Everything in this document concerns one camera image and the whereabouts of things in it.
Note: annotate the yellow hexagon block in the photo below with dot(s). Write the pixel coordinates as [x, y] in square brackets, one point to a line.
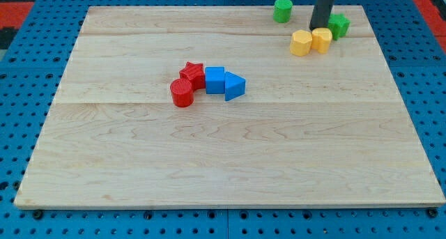
[301, 43]

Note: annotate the yellow heart block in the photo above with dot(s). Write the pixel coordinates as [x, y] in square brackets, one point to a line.
[321, 40]

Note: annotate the blue triangle block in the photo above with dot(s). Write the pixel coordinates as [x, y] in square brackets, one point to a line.
[234, 86]

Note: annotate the blue cube block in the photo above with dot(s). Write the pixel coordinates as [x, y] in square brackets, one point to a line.
[215, 80]

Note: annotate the red cylinder block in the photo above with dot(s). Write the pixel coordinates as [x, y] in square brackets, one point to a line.
[182, 92]

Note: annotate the red star block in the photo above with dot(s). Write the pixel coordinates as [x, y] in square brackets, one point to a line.
[194, 72]

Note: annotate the light wooden board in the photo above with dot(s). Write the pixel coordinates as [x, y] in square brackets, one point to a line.
[319, 131]

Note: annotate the green cylinder block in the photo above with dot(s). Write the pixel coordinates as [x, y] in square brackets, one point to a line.
[282, 10]

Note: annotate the green star block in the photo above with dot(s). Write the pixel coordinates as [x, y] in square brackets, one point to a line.
[338, 24]

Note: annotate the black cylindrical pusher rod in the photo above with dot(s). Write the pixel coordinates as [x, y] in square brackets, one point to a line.
[321, 14]

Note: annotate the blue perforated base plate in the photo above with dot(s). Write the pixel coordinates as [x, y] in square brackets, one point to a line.
[34, 63]

